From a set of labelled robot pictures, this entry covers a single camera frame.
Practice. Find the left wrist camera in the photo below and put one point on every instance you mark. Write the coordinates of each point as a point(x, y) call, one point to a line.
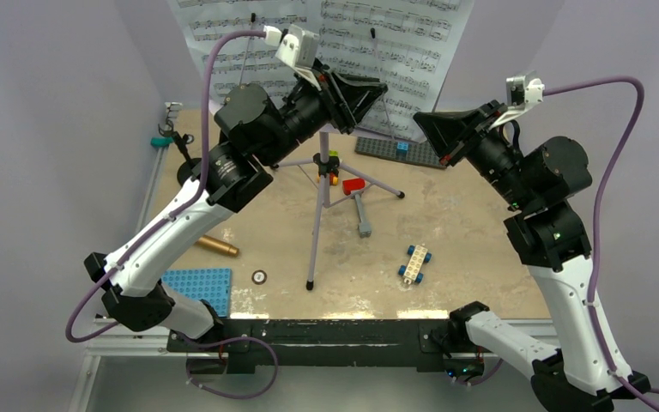
point(296, 47)

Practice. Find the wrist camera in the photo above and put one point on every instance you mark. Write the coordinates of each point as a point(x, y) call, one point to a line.
point(296, 47)
point(524, 91)

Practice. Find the dark grey building baseplate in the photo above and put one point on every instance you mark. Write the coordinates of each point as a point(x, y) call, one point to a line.
point(418, 154)

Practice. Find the blue brick stack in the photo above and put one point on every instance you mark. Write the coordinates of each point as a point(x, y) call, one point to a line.
point(402, 148)

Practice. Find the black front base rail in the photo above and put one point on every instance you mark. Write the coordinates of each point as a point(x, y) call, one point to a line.
point(427, 345)

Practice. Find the red and grey brick hammer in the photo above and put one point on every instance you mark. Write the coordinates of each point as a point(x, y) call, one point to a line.
point(353, 188)

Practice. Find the white brick car blue wheels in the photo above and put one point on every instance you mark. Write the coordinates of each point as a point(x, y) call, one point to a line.
point(418, 255)

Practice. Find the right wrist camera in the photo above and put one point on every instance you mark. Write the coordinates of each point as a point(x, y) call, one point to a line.
point(524, 91)

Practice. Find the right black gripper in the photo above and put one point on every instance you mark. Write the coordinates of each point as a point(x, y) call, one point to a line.
point(444, 129)

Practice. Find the lilac music stand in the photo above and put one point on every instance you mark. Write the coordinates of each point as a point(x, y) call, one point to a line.
point(322, 185)

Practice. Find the gold microphone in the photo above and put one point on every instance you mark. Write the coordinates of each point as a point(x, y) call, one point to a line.
point(219, 246)

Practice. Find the white sheet music pages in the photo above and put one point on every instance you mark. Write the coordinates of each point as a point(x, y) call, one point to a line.
point(408, 45)

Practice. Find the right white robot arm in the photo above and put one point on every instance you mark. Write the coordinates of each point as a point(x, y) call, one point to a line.
point(584, 371)

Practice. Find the light blue building baseplate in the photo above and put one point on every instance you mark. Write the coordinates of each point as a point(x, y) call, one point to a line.
point(211, 284)

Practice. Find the poker chip near front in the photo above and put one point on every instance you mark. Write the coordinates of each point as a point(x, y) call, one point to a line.
point(259, 277)

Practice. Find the teal clamp hook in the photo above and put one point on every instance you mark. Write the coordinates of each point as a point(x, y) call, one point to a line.
point(160, 142)

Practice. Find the black microphone stand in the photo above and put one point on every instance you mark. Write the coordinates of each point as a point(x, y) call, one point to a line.
point(186, 169)

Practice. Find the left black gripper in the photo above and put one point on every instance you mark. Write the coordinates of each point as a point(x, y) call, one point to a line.
point(348, 97)

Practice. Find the red brick yellow wheels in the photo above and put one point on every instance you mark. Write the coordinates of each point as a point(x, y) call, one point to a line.
point(331, 177)

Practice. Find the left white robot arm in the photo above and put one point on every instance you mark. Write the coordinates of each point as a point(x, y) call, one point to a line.
point(255, 135)

